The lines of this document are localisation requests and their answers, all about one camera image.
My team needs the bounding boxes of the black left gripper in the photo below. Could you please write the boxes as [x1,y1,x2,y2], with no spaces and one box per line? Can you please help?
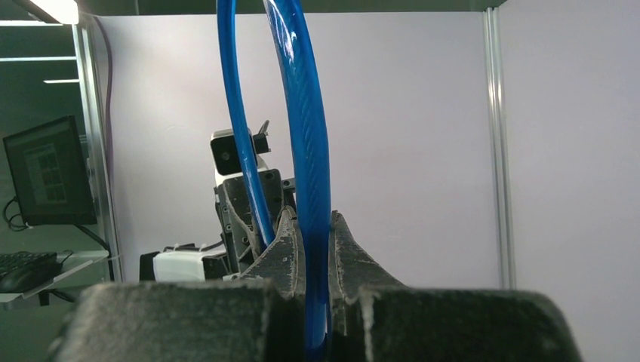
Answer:
[214,169,296,272]

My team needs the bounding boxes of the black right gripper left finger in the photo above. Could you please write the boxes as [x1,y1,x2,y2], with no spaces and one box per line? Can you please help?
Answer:
[50,207,305,361]

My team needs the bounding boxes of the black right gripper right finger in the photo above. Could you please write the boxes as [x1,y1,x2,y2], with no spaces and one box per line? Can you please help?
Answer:
[329,212,582,361]

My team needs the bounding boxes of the blue cable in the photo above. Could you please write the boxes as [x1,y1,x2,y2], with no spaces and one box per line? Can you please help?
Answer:
[216,0,333,362]

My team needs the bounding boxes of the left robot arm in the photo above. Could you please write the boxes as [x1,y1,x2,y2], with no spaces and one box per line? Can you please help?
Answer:
[139,173,266,282]

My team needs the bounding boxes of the grey keyboard tray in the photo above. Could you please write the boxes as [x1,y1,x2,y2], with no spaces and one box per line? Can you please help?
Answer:
[1,250,109,310]

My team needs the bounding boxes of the black computer monitor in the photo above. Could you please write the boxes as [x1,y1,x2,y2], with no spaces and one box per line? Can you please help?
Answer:
[3,115,97,226]

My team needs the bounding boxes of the black computer mouse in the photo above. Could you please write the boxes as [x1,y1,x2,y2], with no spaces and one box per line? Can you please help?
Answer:
[1,263,63,293]

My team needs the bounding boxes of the black computer keyboard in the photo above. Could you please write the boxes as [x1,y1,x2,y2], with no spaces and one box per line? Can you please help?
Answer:
[1,252,57,279]

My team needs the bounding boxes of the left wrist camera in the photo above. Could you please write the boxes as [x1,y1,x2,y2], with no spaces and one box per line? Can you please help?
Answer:
[210,120,271,186]

